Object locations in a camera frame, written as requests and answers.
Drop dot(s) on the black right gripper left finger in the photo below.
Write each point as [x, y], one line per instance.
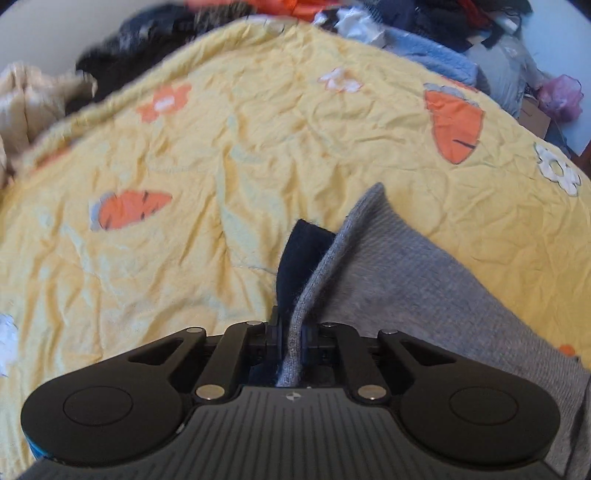
[246, 354]

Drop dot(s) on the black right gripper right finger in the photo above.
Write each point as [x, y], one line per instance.
[335, 355]

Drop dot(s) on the grey navy knit sweater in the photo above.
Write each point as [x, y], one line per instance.
[377, 273]

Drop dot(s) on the dark patterned clothes heap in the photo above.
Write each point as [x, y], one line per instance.
[144, 40]

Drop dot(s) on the black clothes on pile top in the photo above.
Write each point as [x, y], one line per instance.
[507, 14]

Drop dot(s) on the yellow carrot print quilt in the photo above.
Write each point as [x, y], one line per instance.
[170, 203]

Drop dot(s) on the beige garment on floor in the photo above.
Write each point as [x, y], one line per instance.
[31, 102]

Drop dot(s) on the light blue folded towel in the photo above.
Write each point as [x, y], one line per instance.
[432, 55]

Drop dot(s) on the white crumpled garment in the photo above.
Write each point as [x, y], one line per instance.
[353, 23]

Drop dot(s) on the orange plastic bag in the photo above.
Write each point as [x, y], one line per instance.
[301, 9]

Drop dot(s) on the grey garment beside pile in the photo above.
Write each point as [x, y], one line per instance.
[505, 70]

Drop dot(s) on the pink plastic bag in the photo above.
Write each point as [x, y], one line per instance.
[560, 98]

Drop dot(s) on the navy garment in pile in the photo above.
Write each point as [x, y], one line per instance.
[444, 22]

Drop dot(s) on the red garment on pile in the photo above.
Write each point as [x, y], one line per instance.
[475, 17]

